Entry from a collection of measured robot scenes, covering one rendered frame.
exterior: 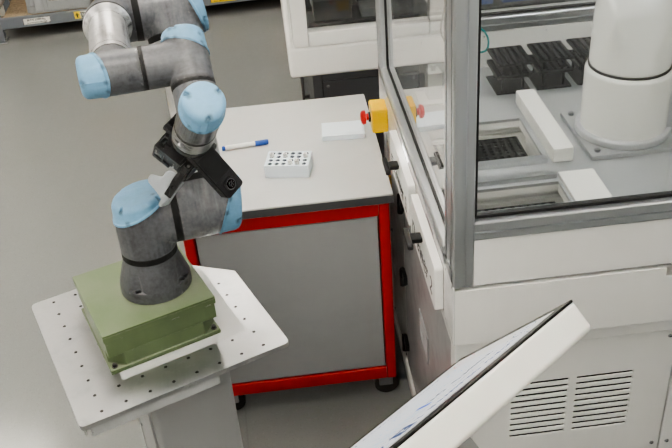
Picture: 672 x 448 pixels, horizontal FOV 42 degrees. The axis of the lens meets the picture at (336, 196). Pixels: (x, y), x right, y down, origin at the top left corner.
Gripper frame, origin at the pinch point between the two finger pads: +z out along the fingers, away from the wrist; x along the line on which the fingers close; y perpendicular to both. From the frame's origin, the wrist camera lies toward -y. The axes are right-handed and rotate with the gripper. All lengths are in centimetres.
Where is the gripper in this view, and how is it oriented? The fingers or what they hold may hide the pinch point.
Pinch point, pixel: (187, 181)
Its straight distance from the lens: 175.6
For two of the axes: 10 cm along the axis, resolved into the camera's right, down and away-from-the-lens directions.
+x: -5.7, 7.1, -4.2
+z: -2.8, 3.2, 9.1
